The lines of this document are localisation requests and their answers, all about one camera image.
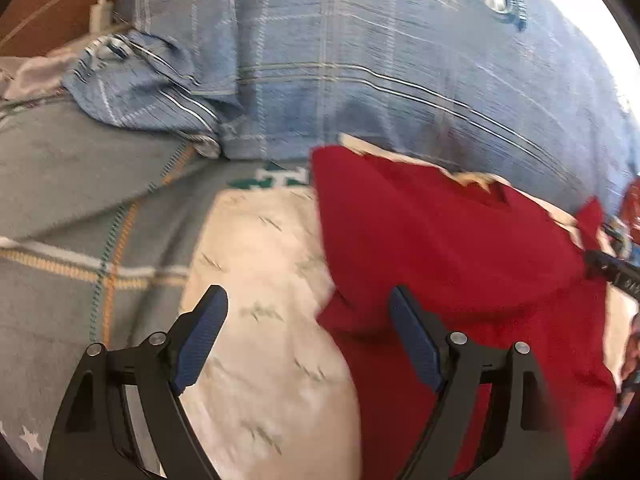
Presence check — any grey plaid bed sheet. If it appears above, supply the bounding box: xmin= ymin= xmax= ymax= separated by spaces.
xmin=0 ymin=95 xmax=321 ymax=480

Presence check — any white charger cable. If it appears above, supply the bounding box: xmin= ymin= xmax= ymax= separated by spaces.
xmin=0 ymin=0 xmax=107 ymax=47

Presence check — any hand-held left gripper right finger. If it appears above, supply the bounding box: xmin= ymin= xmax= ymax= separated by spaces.
xmin=389 ymin=286 xmax=573 ymax=480

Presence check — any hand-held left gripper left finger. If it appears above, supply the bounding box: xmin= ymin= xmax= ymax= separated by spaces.
xmin=43 ymin=285 xmax=229 ymax=480

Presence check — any silver-grey cloth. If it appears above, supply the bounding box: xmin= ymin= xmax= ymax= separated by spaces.
xmin=0 ymin=42 xmax=93 ymax=102

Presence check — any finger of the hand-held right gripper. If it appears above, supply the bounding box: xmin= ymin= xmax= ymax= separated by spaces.
xmin=582 ymin=247 xmax=640 ymax=302

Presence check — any blue plaid quilt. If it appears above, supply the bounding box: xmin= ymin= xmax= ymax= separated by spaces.
xmin=62 ymin=0 xmax=640 ymax=221

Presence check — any brown wooden headboard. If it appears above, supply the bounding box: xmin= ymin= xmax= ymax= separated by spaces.
xmin=0 ymin=0 xmax=132 ymax=58

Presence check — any white charger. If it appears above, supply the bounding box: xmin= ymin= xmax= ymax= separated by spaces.
xmin=89 ymin=0 xmax=115 ymax=32

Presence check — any person's right hand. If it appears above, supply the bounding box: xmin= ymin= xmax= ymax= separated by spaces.
xmin=620 ymin=312 xmax=640 ymax=396

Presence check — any cream leaf-print cloth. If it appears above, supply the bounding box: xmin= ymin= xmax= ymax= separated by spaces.
xmin=177 ymin=132 xmax=640 ymax=480

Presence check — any red garment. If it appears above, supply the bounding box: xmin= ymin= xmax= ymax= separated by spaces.
xmin=310 ymin=144 xmax=621 ymax=480

